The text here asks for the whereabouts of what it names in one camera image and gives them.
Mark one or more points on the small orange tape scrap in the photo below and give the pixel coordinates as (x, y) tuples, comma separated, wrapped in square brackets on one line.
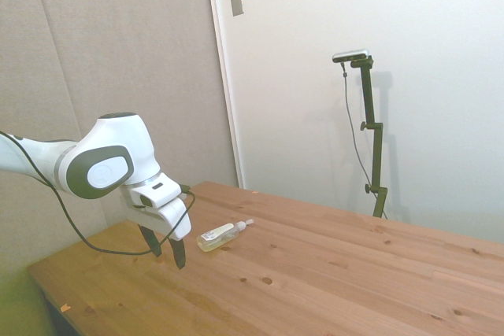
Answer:
[(65, 307)]

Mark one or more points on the grey exterior camera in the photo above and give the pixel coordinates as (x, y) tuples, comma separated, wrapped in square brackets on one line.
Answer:
[(350, 55)]

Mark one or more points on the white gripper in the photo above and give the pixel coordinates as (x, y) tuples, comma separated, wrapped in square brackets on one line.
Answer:
[(173, 218)]

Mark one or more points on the grey wall plate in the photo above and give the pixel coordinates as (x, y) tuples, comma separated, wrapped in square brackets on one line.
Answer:
[(236, 1)]

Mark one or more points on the white door frame trim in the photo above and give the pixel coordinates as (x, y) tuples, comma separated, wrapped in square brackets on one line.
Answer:
[(226, 76)]

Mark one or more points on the clear sanitizer bottle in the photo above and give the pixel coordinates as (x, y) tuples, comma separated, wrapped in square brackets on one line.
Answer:
[(218, 235)]

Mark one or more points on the dark green camera stand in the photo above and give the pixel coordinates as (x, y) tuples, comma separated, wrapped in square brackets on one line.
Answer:
[(373, 143)]

